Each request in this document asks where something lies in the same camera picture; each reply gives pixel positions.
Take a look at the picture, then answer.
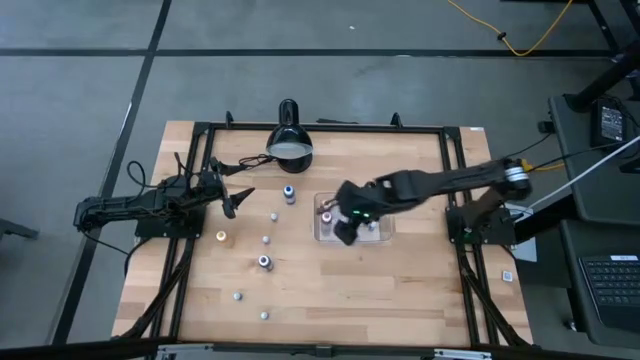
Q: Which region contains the black stand leg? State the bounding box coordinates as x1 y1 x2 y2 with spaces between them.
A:
567 42 640 112

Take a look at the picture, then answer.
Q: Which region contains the yellow extension cord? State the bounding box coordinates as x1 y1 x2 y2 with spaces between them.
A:
447 0 575 57

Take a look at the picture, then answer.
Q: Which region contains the black power adapter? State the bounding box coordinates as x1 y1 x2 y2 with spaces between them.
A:
589 97 629 149

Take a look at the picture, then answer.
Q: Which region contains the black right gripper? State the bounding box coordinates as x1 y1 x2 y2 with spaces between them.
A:
316 179 396 246

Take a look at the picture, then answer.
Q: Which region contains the black lamp cable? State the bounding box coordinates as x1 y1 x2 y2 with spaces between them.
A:
237 153 275 171

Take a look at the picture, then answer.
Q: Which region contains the black keyboard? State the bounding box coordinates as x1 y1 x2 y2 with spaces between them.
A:
578 253 640 334

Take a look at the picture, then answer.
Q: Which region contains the white rod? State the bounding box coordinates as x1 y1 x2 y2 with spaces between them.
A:
527 134 640 211

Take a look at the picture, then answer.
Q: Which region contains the grey chair leg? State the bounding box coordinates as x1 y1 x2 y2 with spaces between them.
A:
0 217 40 241

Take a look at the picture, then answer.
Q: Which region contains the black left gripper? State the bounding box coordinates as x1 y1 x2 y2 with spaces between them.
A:
199 169 256 220

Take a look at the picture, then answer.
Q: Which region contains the black aluminium rig frame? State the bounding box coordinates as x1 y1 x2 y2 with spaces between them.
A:
112 110 534 360

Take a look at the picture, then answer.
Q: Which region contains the black desk lamp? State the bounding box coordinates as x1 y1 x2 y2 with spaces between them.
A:
264 98 315 175

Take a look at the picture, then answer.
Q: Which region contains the dark grey side desk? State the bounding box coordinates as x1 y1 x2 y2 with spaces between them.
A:
558 218 640 351
548 93 640 224

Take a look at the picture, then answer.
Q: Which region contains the clear plastic bin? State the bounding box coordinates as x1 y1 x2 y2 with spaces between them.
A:
312 192 396 245

